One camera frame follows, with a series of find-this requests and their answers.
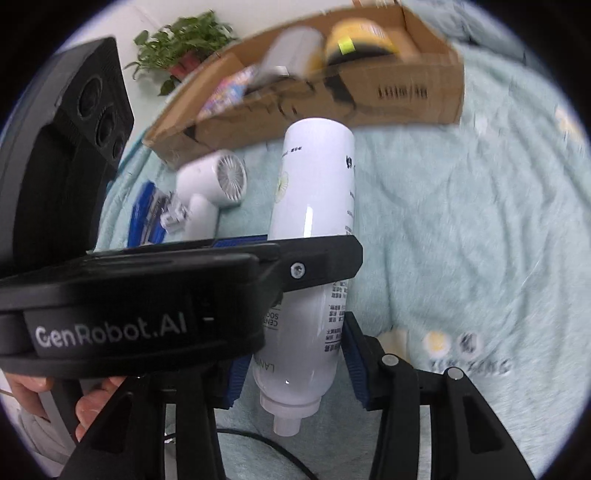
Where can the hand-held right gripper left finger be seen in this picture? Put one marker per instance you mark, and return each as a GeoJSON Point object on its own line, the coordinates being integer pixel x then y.
{"type": "Point", "coordinates": [238, 383]}

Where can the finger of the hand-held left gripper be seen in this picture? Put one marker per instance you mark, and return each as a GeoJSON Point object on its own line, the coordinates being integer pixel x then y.
{"type": "Point", "coordinates": [240, 243]}
{"type": "Point", "coordinates": [314, 263]}

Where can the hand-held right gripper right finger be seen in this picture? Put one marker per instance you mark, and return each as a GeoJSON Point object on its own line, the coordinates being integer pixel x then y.
{"type": "Point", "coordinates": [355, 369]}

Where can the white hair dryer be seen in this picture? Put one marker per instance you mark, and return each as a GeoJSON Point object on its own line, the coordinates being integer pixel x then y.
{"type": "Point", "coordinates": [203, 184]}

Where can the white plastic bottle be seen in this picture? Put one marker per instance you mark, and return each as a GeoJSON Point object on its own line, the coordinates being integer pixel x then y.
{"type": "Point", "coordinates": [314, 184]}

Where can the blue stapler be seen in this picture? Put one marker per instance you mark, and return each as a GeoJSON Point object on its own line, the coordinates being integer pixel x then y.
{"type": "Point", "coordinates": [143, 217]}

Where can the colourful board game box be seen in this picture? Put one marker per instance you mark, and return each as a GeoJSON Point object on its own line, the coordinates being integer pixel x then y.
{"type": "Point", "coordinates": [226, 90]}

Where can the brown cardboard box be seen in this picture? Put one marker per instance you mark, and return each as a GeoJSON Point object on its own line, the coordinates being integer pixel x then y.
{"type": "Point", "coordinates": [406, 92]}

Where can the silver metal tin can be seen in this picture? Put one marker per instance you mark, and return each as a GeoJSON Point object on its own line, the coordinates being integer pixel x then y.
{"type": "Point", "coordinates": [295, 50]}

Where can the yellow and black can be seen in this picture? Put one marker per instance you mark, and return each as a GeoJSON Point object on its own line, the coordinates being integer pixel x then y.
{"type": "Point", "coordinates": [360, 37]}

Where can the person's left hand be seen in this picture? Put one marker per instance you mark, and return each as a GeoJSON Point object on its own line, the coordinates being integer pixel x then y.
{"type": "Point", "coordinates": [27, 392]}

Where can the small potted green plant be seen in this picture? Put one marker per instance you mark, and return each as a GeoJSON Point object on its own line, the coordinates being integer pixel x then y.
{"type": "Point", "coordinates": [184, 41]}

